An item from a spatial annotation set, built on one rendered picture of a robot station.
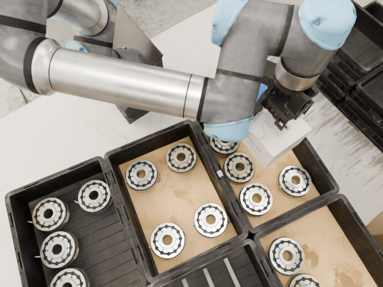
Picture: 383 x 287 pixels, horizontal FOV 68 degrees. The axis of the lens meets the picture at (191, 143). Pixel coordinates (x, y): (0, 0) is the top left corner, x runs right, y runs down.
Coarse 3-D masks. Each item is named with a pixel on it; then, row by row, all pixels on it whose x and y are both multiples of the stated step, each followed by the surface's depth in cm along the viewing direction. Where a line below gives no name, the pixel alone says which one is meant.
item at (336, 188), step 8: (200, 128) 90; (208, 144) 88; (312, 152) 87; (216, 160) 86; (320, 160) 86; (224, 176) 85; (328, 176) 84; (336, 184) 83; (232, 192) 82; (328, 192) 82; (336, 192) 82; (312, 200) 81; (320, 200) 81; (240, 208) 80; (296, 208) 80; (304, 208) 80; (280, 216) 80; (288, 216) 80; (248, 224) 79; (264, 224) 79; (272, 224) 79; (248, 232) 80; (256, 232) 78
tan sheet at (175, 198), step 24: (192, 144) 99; (120, 168) 96; (168, 168) 96; (144, 192) 92; (168, 192) 92; (192, 192) 92; (216, 192) 92; (144, 216) 90; (168, 216) 90; (192, 216) 89; (168, 240) 87; (192, 240) 87; (216, 240) 87; (168, 264) 84
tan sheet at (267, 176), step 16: (240, 144) 99; (224, 160) 96; (256, 160) 96; (288, 160) 96; (256, 176) 94; (272, 176) 94; (272, 192) 92; (272, 208) 90; (288, 208) 90; (256, 224) 88
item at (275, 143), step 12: (300, 120) 68; (264, 132) 67; (276, 132) 67; (288, 132) 67; (300, 132) 67; (252, 144) 70; (264, 144) 66; (276, 144) 66; (288, 144) 66; (264, 156) 68; (276, 156) 67; (264, 168) 72
